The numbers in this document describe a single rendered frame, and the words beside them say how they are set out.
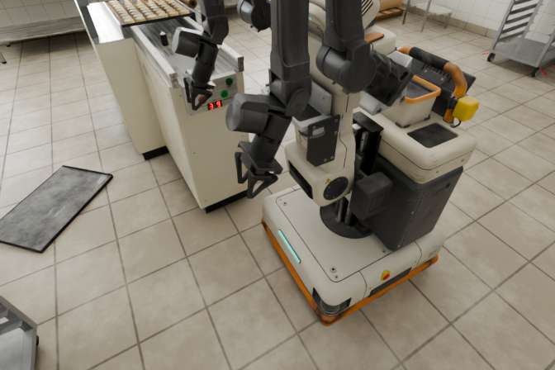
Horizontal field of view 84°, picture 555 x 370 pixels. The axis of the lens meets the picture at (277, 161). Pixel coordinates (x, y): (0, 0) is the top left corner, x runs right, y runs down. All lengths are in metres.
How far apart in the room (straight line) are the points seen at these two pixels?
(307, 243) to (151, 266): 0.83
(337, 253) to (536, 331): 0.92
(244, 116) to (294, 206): 1.00
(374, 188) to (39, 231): 1.82
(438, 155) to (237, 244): 1.11
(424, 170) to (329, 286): 0.57
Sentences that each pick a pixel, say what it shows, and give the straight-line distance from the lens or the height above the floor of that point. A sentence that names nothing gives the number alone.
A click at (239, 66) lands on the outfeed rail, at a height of 0.87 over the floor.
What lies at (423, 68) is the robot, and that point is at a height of 0.91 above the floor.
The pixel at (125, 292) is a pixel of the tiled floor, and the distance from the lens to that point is 1.76.
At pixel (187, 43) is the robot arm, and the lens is 0.94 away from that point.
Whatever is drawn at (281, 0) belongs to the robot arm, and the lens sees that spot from 0.53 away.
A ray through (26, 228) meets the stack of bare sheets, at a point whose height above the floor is 0.02.
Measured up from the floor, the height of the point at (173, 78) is 0.89.
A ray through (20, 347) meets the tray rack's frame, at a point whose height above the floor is 0.15.
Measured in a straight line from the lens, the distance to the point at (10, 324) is 1.63.
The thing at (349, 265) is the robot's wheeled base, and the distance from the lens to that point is 1.36.
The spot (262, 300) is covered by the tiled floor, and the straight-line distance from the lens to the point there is 1.58.
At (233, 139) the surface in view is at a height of 0.48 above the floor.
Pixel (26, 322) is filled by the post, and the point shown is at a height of 0.20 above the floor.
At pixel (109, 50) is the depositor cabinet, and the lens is 2.01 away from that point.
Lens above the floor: 1.43
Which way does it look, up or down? 41 degrees down
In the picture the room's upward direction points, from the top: 1 degrees counter-clockwise
